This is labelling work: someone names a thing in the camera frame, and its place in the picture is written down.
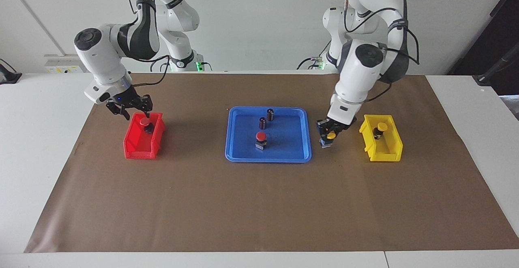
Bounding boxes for blue plastic tray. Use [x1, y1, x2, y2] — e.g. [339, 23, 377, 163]
[225, 106, 313, 163]

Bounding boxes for red plastic bin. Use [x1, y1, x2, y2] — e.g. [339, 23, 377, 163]
[123, 112, 166, 160]

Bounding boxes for yellow plastic bin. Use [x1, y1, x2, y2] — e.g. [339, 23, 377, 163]
[359, 114, 404, 162]

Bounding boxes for brown paper table mat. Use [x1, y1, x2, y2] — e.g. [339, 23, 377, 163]
[24, 73, 519, 253]

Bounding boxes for black device on table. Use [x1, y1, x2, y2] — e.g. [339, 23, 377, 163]
[0, 58, 23, 85]

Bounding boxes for black stand with pole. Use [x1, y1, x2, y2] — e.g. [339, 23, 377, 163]
[472, 43, 519, 87]

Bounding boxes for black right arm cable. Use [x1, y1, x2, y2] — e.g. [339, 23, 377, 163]
[132, 54, 171, 88]

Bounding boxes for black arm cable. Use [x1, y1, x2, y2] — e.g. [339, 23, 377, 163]
[132, 54, 171, 88]
[344, 0, 420, 103]

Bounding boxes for black cables at base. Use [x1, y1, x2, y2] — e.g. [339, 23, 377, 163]
[297, 41, 332, 71]

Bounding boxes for white wall socket box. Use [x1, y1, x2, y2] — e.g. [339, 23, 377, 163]
[44, 54, 88, 74]

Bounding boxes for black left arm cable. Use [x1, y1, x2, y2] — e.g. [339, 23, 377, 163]
[344, 0, 420, 103]

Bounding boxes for dark wall panel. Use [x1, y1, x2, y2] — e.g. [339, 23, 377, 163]
[448, 0, 519, 96]

